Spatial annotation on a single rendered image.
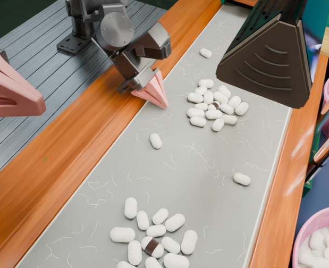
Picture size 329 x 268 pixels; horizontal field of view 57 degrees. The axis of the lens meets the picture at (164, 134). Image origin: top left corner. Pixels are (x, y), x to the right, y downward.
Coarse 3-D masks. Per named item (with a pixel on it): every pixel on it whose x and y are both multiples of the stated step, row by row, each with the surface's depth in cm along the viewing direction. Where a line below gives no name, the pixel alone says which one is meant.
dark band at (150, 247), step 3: (150, 240) 46; (153, 240) 46; (156, 240) 46; (150, 243) 45; (153, 243) 45; (156, 243) 45; (159, 243) 46; (147, 246) 45; (150, 246) 45; (153, 246) 45; (156, 246) 45; (147, 249) 45; (150, 249) 45; (153, 249) 45; (147, 252) 45; (150, 252) 45; (150, 255) 46
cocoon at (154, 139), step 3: (153, 135) 59; (156, 135) 59; (150, 138) 59; (153, 138) 59; (156, 138) 59; (159, 138) 59; (153, 141) 59; (156, 141) 58; (159, 141) 59; (153, 144) 59; (156, 144) 58; (159, 144) 58; (156, 147) 59; (159, 147) 59
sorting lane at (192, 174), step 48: (192, 48) 83; (240, 96) 72; (144, 144) 60; (192, 144) 61; (240, 144) 63; (96, 192) 52; (144, 192) 53; (192, 192) 54; (240, 192) 55; (48, 240) 46; (96, 240) 47; (240, 240) 49
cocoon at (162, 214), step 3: (159, 210) 50; (162, 210) 49; (165, 210) 50; (156, 213) 49; (159, 213) 49; (162, 213) 49; (165, 213) 49; (153, 216) 49; (156, 216) 49; (159, 216) 49; (162, 216) 49; (165, 216) 49; (153, 219) 49; (156, 219) 48; (159, 219) 48; (162, 219) 49; (153, 222) 49; (156, 222) 48; (159, 222) 48; (162, 222) 49
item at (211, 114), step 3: (207, 111) 66; (210, 111) 65; (213, 111) 65; (216, 111) 65; (219, 111) 65; (207, 114) 65; (210, 114) 65; (213, 114) 65; (216, 114) 65; (219, 114) 65; (207, 117) 66; (210, 117) 65; (213, 117) 65; (216, 117) 65; (219, 117) 65
